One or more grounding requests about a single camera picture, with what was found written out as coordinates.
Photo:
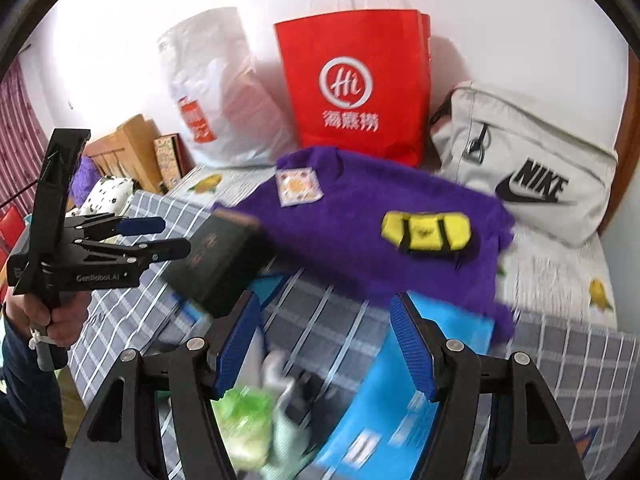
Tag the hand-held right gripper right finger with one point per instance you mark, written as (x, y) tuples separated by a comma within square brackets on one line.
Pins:
[(412, 350)]

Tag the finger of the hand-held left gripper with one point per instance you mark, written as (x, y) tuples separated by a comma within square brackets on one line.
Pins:
[(170, 250), (142, 226)]

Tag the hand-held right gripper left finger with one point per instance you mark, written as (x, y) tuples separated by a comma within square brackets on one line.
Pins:
[(240, 345)]

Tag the white sock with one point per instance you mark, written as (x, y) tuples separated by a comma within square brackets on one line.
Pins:
[(277, 370)]

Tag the dark green tin box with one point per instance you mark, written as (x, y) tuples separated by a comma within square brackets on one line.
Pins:
[(220, 260)]

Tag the blue tissue pack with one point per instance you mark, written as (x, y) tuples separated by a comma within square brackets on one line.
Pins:
[(385, 410)]

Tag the green wet wipes pack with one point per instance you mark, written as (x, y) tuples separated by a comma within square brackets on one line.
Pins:
[(242, 425)]

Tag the mint green sock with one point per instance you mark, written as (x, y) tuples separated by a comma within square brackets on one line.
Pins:
[(290, 445)]

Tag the person's left forearm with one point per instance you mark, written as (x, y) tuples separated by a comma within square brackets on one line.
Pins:
[(25, 385)]

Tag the person's left hand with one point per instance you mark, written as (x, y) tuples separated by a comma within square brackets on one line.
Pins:
[(70, 320)]

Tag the red chair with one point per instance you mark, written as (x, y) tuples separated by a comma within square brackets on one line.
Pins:
[(10, 232)]

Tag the white dotted pillow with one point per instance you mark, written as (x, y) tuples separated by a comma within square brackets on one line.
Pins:
[(107, 192)]

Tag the purple fluffy cushion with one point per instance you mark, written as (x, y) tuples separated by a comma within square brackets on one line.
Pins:
[(82, 180)]

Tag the patterned book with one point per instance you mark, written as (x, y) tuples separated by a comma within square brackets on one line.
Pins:
[(170, 157)]

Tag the black clip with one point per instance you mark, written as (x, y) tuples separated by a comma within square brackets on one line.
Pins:
[(307, 390)]

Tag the wooden headboard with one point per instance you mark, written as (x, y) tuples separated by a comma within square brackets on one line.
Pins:
[(130, 145)]

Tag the striped pink curtain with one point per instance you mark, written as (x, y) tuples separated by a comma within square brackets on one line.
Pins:
[(20, 140)]

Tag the yellow black pouch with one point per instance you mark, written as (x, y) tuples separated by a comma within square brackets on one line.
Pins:
[(425, 230)]

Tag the purple fuzzy towel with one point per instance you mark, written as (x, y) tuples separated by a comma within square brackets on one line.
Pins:
[(340, 240)]

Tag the small patterned sachet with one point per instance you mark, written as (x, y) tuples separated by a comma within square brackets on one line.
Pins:
[(298, 186)]

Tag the grey checked blanket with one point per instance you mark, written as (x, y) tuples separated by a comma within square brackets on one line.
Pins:
[(560, 360)]

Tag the white lemon print bedsheet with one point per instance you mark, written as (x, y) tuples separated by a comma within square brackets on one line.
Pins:
[(545, 270)]

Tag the white plastic shopping bag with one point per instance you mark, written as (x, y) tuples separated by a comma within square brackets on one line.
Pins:
[(210, 70)]

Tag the grey sling bag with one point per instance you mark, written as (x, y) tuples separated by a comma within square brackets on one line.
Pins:
[(525, 130)]

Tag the red paper shopping bag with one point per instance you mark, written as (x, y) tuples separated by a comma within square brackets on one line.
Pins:
[(350, 60)]

